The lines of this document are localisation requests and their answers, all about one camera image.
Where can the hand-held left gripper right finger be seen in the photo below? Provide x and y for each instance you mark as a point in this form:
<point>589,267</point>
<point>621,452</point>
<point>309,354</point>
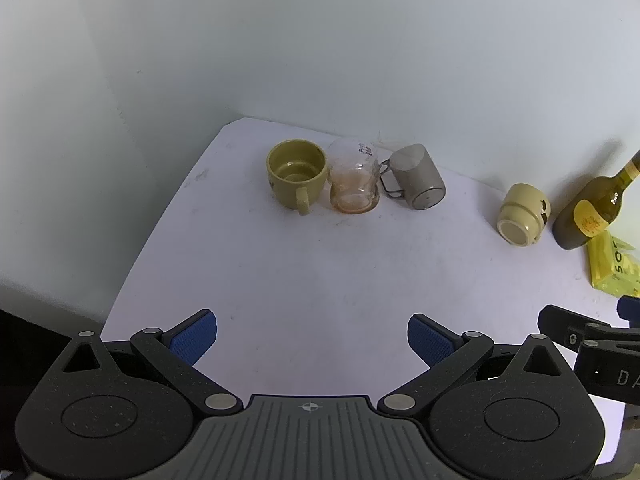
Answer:
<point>431,341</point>

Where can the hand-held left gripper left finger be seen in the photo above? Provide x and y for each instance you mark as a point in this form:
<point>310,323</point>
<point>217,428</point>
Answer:
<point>192,337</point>

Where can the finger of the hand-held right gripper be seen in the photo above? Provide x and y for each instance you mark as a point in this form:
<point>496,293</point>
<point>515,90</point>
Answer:
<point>560,321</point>
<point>631,308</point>

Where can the beige ceramic cup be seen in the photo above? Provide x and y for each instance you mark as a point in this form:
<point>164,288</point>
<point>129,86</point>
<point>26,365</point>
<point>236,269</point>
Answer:
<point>522,212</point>

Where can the grey metal cup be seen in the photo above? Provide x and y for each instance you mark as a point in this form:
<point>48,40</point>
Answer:
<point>417,175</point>

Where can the clear glass cup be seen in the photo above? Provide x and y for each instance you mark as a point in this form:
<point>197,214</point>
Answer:
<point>354,180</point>

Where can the olive green ceramic cup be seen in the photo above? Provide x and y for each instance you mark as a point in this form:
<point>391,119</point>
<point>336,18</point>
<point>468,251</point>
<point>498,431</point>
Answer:
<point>295,172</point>

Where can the yellow packet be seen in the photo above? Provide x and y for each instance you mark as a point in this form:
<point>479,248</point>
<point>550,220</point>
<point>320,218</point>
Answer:
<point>617,265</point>

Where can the olive glass bottle yellow label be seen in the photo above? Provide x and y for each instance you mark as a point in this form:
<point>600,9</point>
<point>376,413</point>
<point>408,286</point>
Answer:
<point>592,212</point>

